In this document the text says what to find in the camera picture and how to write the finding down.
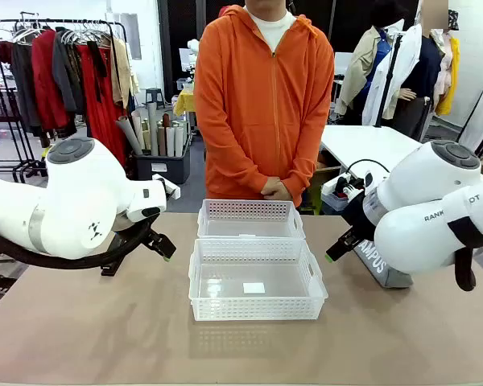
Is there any mannequin in navy top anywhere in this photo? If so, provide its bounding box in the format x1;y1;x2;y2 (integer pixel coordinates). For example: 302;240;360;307
402;0;462;142

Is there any black metal clothes rack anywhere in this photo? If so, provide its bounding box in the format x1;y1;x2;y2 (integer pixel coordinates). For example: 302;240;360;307
0;11;130;184

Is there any white perforated plastic basket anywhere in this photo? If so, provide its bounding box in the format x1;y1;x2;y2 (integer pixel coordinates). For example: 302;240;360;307
196;199;306;241

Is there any mannequin in beige coat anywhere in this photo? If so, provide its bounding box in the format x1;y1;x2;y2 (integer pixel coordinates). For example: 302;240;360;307
333;2;406;126

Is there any tall grey cardboard tube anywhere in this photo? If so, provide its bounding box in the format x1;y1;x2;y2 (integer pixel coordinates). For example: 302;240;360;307
145;101;160;157

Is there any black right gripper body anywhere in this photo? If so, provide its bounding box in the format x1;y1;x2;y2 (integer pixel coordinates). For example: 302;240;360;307
343;191;378;242

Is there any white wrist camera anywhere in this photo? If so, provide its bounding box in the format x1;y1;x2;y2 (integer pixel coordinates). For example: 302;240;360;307
336;170;374;201
152;174;182;201

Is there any cardboard box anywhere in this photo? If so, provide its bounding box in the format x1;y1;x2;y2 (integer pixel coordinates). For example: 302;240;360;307
308;149;343;212

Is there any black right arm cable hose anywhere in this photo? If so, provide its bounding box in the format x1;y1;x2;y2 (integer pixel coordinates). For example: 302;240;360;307
348;158;483;293

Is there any person in orange hoodie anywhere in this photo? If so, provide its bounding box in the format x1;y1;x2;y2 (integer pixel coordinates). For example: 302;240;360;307
192;0;336;208

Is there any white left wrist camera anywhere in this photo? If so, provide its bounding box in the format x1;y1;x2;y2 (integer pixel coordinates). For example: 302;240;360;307
152;174;182;201

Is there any yellow garment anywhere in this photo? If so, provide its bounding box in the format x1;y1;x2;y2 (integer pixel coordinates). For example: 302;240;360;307
434;36;462;117

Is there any long red dress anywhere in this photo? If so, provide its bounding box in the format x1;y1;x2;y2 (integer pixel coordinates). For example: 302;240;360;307
78;42;129;166

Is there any black stool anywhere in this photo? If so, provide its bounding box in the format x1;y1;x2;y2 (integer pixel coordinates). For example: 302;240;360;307
144;87;164;111

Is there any black handbag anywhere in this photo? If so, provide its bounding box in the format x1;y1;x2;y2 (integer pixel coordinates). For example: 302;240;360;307
392;96;434;142

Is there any white basket with label sticker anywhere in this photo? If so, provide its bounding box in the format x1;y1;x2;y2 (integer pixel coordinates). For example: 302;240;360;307
188;236;329;322

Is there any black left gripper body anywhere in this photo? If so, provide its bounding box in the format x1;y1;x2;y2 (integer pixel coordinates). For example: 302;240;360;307
112;213;161;240

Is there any black storage bin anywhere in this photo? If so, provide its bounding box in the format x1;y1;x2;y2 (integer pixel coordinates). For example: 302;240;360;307
133;149;193;185

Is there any person's left hand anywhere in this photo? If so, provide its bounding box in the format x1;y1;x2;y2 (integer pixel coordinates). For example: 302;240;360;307
271;176;294;199

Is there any white coat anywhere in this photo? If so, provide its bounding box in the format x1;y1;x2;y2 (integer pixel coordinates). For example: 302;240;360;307
361;23;423;128

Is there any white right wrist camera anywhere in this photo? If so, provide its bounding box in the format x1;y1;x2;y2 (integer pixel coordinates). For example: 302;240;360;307
336;170;374;201

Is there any white table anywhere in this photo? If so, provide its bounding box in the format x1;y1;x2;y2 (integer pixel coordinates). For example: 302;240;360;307
320;125;424;172

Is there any grey paper roll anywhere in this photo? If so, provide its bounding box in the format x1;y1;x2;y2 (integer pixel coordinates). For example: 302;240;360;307
115;115;145;156

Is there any black tripod pole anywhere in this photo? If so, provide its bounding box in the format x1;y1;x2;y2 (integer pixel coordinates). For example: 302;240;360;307
375;31;406;129

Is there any person's left forearm orange sleeve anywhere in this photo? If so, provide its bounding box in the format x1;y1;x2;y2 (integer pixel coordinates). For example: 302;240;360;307
281;120;334;198

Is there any person's right hand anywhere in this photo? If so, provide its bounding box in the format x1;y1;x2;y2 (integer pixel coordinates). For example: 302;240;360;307
260;179;282;201

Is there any grey CAMPUS pouch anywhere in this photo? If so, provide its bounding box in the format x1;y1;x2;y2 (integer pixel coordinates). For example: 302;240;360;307
356;239;415;290

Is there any white paper roll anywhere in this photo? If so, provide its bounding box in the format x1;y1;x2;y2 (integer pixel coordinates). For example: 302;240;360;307
173;124;185;158

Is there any clear box with red contents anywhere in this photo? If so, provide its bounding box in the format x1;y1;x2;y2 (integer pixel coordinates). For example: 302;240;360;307
320;176;353;213

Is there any grey jacket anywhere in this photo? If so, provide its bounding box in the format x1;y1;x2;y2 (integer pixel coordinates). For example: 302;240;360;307
52;31;85;117

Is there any dark red jacket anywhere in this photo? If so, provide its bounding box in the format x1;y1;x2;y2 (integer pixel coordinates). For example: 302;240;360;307
31;28;72;136

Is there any beige garment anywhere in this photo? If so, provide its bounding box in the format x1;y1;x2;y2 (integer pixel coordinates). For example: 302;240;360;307
111;38;141;110

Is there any yellow cloth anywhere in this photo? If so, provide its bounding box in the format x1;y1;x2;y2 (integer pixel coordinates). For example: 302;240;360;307
172;88;196;118

